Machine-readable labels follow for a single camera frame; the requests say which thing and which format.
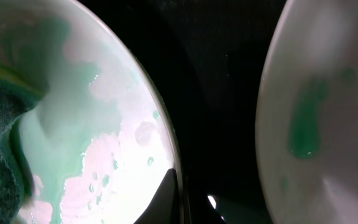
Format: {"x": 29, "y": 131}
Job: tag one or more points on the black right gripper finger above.
{"x": 164, "y": 206}

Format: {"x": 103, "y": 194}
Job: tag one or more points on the mint green plate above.
{"x": 98, "y": 143}

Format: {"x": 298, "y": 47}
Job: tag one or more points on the green scrubbing sponge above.
{"x": 17, "y": 98}

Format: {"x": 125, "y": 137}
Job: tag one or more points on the white plate with stain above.
{"x": 306, "y": 129}

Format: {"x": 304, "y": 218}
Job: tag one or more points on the round black serving tray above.
{"x": 206, "y": 59}

